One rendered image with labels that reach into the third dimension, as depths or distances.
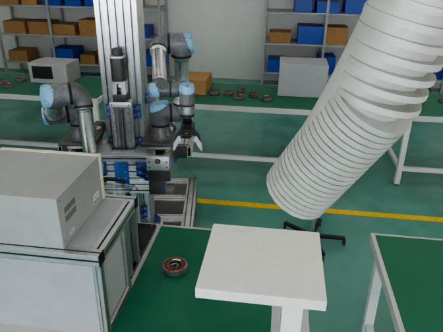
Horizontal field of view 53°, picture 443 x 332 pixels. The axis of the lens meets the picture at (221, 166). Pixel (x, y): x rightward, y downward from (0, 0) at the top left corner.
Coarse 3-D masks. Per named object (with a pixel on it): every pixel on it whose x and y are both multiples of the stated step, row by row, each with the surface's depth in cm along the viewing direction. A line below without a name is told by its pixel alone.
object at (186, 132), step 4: (184, 120) 223; (188, 120) 223; (184, 124) 221; (188, 124) 221; (184, 128) 220; (188, 128) 220; (184, 132) 218; (188, 132) 218; (184, 136) 218; (188, 136) 217
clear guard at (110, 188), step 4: (104, 184) 215; (108, 184) 215; (112, 184) 215; (116, 184) 215; (120, 184) 215; (124, 184) 215; (128, 184) 215; (132, 184) 215; (104, 188) 211; (108, 188) 211; (112, 188) 211; (116, 188) 211; (120, 188) 212; (124, 188) 212; (128, 188) 212; (132, 188) 221; (136, 188) 220; (108, 192) 208; (112, 192) 208; (116, 192) 208; (120, 192) 208; (124, 192) 208; (128, 192) 208
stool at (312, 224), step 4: (312, 220) 351; (320, 220) 377; (284, 224) 374; (288, 224) 371; (292, 224) 371; (312, 224) 352; (316, 224) 371; (320, 224) 379; (284, 228) 375; (292, 228) 369; (296, 228) 366; (300, 228) 366; (312, 228) 354; (316, 228) 366; (320, 236) 356; (324, 236) 356; (328, 236) 355; (332, 236) 355; (336, 236) 355; (340, 236) 355; (344, 236) 355; (344, 240) 354; (324, 252) 336
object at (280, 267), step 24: (216, 240) 149; (240, 240) 149; (264, 240) 149; (288, 240) 150; (312, 240) 150; (216, 264) 137; (240, 264) 138; (264, 264) 138; (288, 264) 138; (312, 264) 138; (216, 288) 128; (240, 288) 128; (264, 288) 128; (288, 288) 128; (312, 288) 128; (288, 312) 129
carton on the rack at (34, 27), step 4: (32, 20) 812; (36, 20) 812; (40, 20) 813; (44, 20) 814; (52, 20) 815; (56, 20) 823; (28, 24) 803; (32, 24) 802; (36, 24) 802; (40, 24) 801; (44, 24) 800; (28, 28) 806; (32, 28) 805; (36, 28) 805; (40, 28) 804; (44, 28) 803; (48, 28) 802; (52, 28) 809; (32, 32) 808; (36, 32) 808; (40, 32) 807; (44, 32) 806; (48, 32) 805
